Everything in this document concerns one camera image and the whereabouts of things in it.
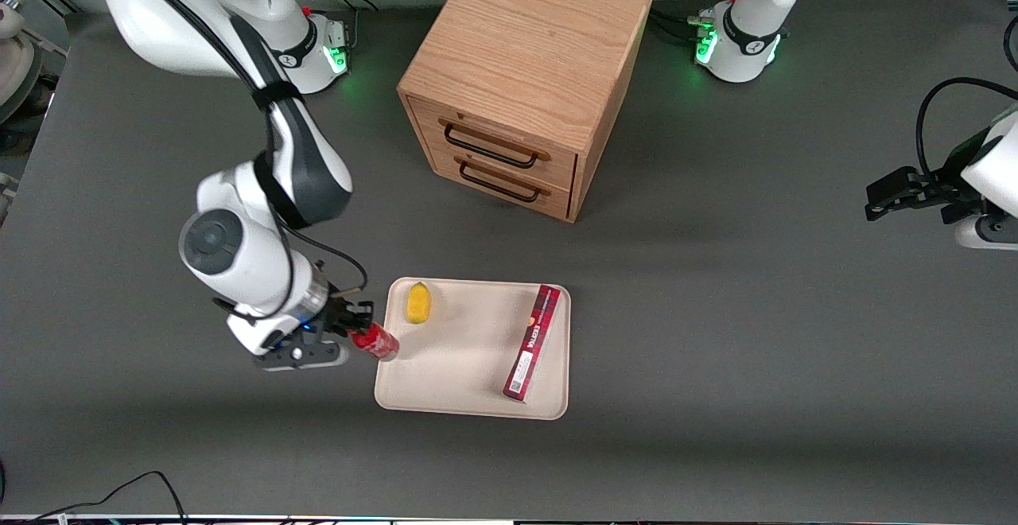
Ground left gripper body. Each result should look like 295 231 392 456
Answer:
923 111 1018 225

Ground red coke bottle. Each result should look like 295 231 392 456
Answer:
350 324 401 363

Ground beige plastic tray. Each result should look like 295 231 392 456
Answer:
374 277 572 421

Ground yellow lemon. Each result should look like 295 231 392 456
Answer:
406 282 433 325

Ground long red snack box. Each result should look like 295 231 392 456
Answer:
503 284 562 404

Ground wooden drawer front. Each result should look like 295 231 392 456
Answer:
429 151 573 220
408 98 579 192

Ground wooden drawer cabinet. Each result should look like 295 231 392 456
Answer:
397 0 655 224

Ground beige round background object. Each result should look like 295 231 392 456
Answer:
0 0 45 124

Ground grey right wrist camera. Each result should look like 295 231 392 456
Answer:
253 339 351 373

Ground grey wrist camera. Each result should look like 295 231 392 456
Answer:
253 339 351 373
954 213 1018 251

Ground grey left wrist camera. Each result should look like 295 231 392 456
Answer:
954 213 1018 251

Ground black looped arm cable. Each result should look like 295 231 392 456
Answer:
915 77 1018 177

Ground black cable on table edge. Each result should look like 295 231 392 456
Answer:
0 471 188 525

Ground black metal drawer handle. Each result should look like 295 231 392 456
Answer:
459 159 542 204
444 123 541 169

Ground black left base cables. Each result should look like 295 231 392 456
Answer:
648 0 744 47

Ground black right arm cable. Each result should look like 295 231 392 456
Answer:
102 0 369 327

